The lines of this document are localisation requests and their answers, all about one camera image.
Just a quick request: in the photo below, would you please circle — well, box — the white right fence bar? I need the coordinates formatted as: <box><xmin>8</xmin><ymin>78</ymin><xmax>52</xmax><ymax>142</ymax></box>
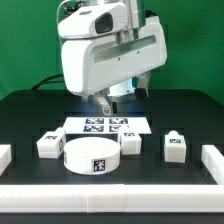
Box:
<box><xmin>201</xmin><ymin>145</ymin><xmax>224</xmax><ymax>185</ymax></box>

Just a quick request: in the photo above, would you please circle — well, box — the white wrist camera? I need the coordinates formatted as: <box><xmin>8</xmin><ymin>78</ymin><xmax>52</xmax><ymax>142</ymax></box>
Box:
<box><xmin>58</xmin><ymin>2</ymin><xmax>128</xmax><ymax>39</ymax></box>

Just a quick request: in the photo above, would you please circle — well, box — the white left fence bar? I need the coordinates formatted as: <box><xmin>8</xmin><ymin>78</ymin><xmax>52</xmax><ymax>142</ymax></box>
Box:
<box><xmin>0</xmin><ymin>145</ymin><xmax>12</xmax><ymax>176</ymax></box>

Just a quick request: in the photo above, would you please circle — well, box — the paper sheet with markers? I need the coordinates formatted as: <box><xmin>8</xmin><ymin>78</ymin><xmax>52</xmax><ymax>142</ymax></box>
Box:
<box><xmin>63</xmin><ymin>117</ymin><xmax>151</xmax><ymax>134</ymax></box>

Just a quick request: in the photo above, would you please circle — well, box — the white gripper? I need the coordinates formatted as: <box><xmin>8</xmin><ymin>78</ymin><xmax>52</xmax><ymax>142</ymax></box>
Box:
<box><xmin>61</xmin><ymin>15</ymin><xmax>168</xmax><ymax>117</ymax></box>

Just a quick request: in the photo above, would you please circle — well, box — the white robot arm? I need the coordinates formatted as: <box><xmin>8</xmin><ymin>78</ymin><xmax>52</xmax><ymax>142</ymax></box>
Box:
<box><xmin>57</xmin><ymin>0</ymin><xmax>167</xmax><ymax>116</ymax></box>

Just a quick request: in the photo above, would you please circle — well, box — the white fence bar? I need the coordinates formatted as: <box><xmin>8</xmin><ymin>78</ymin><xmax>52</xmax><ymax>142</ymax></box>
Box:
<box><xmin>0</xmin><ymin>184</ymin><xmax>224</xmax><ymax>213</ymax></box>
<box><xmin>201</xmin><ymin>145</ymin><xmax>224</xmax><ymax>185</ymax></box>
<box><xmin>0</xmin><ymin>145</ymin><xmax>12</xmax><ymax>176</ymax></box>

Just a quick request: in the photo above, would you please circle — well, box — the white thin cable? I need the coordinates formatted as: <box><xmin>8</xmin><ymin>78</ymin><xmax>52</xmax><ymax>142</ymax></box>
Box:
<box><xmin>55</xmin><ymin>0</ymin><xmax>69</xmax><ymax>24</ymax></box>

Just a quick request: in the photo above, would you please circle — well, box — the white front fence bar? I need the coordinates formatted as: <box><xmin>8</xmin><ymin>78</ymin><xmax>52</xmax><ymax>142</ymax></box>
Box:
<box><xmin>0</xmin><ymin>184</ymin><xmax>224</xmax><ymax>213</ymax></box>

